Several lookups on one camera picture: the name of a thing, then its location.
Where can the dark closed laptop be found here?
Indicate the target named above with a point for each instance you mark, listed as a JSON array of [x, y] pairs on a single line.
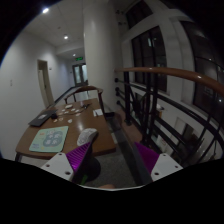
[[41, 118]]

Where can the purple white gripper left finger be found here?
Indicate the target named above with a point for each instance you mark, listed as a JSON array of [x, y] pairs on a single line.
[[68, 165]]

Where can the wooden stair handrail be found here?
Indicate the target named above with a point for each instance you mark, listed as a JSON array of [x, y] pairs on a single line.
[[179, 73]]

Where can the white computer mouse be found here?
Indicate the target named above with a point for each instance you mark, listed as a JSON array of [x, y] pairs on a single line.
[[86, 136]]

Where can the black small round object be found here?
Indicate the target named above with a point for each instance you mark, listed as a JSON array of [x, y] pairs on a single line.
[[54, 116]]

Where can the green patterned mouse pad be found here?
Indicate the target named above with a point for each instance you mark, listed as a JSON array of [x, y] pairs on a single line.
[[49, 140]]

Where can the green exit sign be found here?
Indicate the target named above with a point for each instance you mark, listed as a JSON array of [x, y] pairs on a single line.
[[79, 58]]

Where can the black round stool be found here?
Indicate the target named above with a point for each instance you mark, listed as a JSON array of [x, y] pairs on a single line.
[[90, 170]]

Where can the white paper stack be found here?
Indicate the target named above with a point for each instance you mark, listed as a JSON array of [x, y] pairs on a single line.
[[97, 112]]

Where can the glass double door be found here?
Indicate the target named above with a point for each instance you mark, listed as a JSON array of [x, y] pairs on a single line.
[[80, 75]]

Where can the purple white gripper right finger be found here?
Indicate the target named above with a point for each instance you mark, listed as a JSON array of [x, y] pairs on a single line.
[[157, 165]]

